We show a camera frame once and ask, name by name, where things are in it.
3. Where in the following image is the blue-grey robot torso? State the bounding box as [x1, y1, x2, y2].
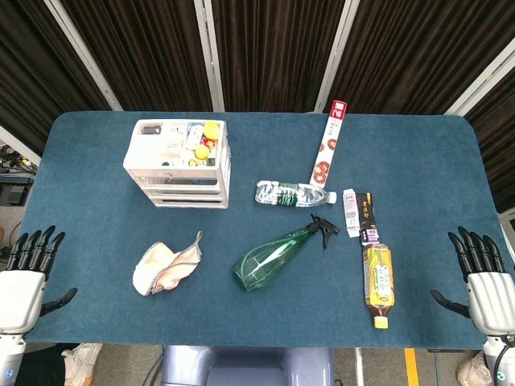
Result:
[160, 345, 335, 386]

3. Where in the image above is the cloth rag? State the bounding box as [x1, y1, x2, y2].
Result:
[132, 230, 204, 297]

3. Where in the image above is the green transparent spray bottle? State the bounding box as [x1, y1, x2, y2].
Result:
[231, 214, 340, 294]

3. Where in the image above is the clear water bottle green label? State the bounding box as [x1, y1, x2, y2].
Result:
[254, 180, 338, 209]

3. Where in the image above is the white drawer organizer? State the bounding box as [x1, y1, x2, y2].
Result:
[122, 118, 233, 209]

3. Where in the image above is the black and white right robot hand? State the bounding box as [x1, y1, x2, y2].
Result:
[430, 226, 515, 337]

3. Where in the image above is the dark brown pleated curtain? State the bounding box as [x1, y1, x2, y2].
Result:
[0, 0, 515, 212]

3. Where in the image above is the white metal frame post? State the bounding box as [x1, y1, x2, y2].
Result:
[313, 0, 356, 113]
[0, 125, 42, 166]
[43, 0, 124, 112]
[444, 39, 515, 117]
[193, 0, 225, 113]

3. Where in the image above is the blue fabric table cover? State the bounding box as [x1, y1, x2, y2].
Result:
[19, 111, 515, 350]

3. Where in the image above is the tea bottle with yellow cap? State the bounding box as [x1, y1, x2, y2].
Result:
[362, 243, 396, 330]

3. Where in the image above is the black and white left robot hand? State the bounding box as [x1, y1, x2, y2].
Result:
[0, 224, 78, 335]

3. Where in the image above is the bundle of cables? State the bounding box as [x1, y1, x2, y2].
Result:
[0, 144, 39, 176]

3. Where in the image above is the white sneaker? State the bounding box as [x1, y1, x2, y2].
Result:
[456, 351, 490, 384]
[61, 342, 104, 383]

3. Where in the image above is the tall red and white box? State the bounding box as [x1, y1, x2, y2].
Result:
[308, 99, 348, 187]

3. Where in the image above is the flattened black and white carton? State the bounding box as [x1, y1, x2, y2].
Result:
[342, 188, 381, 246]

